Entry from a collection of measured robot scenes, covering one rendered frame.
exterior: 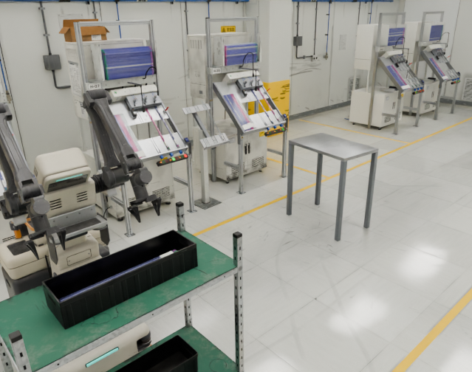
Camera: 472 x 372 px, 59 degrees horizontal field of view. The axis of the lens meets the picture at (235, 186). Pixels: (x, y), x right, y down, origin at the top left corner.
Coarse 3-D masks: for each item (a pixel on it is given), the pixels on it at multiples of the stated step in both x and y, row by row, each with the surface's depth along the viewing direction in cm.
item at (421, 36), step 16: (416, 32) 781; (432, 32) 782; (448, 32) 794; (416, 48) 795; (432, 48) 792; (416, 64) 792; (432, 64) 775; (448, 64) 817; (432, 80) 815; (448, 80) 787; (416, 96) 813; (432, 96) 824; (416, 112) 821
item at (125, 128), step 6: (120, 114) 397; (120, 120) 394; (126, 120) 397; (120, 126) 390; (126, 126) 394; (126, 132) 390; (132, 132) 393; (126, 138) 387; (132, 138) 390; (132, 144) 387; (138, 144) 390; (138, 150) 387; (144, 156) 386
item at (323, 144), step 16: (304, 144) 391; (320, 144) 390; (336, 144) 389; (352, 144) 389; (288, 160) 412; (320, 160) 434; (288, 176) 418; (320, 176) 442; (288, 192) 424; (320, 192) 450; (368, 192) 392; (288, 208) 430; (368, 208) 396; (336, 224) 378; (368, 224) 403; (336, 240) 383
